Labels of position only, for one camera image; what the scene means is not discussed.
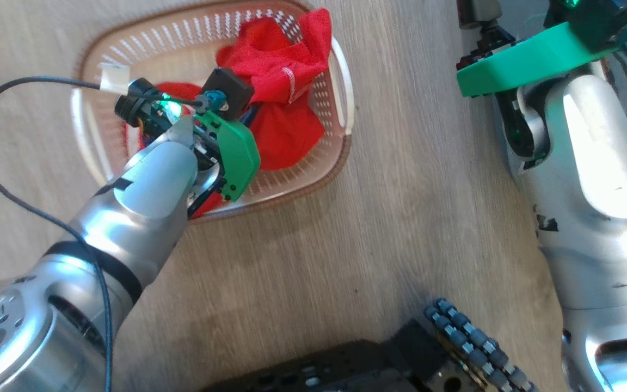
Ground red clothing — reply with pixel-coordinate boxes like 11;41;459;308
123;8;332;218

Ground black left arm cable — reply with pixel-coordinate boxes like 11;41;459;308
0;76;228;392

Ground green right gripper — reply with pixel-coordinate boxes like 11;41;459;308
457;0;619;97

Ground white cable tag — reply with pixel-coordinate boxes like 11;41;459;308
99;63;131;94

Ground white perforated laundry basket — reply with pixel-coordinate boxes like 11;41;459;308
70;0;355;224

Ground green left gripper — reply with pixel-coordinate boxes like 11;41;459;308
194;111;261;203

